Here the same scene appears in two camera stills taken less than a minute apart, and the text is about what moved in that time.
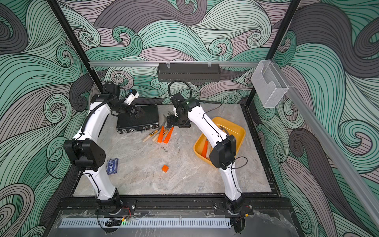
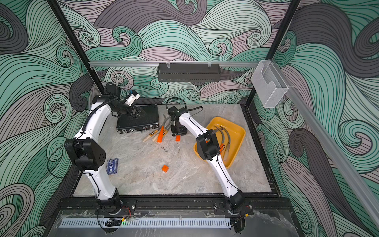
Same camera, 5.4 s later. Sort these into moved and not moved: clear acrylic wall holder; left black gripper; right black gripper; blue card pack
Moved: right black gripper
Not moved: left black gripper; clear acrylic wall holder; blue card pack
